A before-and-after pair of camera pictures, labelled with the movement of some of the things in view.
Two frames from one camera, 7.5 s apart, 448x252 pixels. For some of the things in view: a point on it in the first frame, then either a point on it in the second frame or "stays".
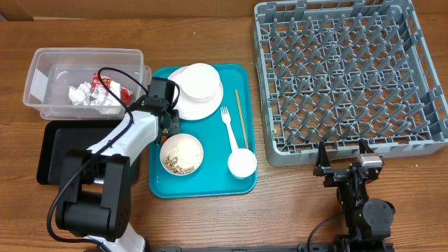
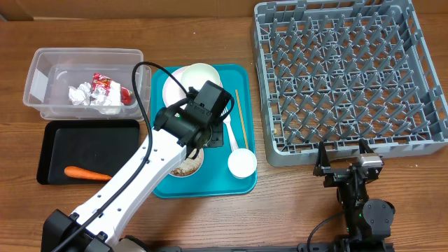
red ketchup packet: x=96 y=85 stays
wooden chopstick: x=243 y=123 stays
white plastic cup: x=242 y=162 stays
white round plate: x=195 y=110 -> x=172 y=92
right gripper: x=338 y=174 stays
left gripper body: x=176 y=122 -> x=218 y=139
